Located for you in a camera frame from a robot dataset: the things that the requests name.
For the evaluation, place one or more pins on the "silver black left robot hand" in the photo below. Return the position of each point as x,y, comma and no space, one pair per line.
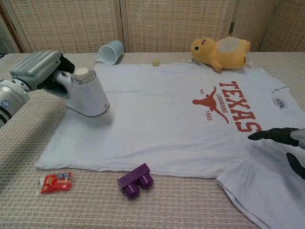
35,69

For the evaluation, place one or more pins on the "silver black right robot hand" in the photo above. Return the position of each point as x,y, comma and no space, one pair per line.
286,136

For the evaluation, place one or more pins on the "white handheld steam iron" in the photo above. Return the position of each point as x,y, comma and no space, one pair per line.
88,95

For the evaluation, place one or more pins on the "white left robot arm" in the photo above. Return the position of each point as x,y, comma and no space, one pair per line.
10,100

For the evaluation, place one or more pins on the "woven folding screen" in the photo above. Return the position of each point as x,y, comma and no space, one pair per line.
71,23

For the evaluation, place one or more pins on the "light blue plastic cup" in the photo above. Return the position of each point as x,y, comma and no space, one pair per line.
112,53

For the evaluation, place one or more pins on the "beige woven tablecloth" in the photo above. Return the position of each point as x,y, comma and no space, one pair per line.
23,155

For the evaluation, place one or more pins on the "yellow plush duck toy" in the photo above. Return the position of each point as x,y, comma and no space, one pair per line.
226,57

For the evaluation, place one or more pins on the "red snack packet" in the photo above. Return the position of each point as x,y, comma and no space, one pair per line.
56,184

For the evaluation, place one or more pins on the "small cream cube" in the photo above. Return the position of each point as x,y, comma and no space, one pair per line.
155,62

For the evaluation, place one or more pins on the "white Texas print T-shirt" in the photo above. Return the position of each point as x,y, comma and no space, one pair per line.
155,119

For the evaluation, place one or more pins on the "purple toy building block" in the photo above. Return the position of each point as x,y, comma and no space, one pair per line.
134,179

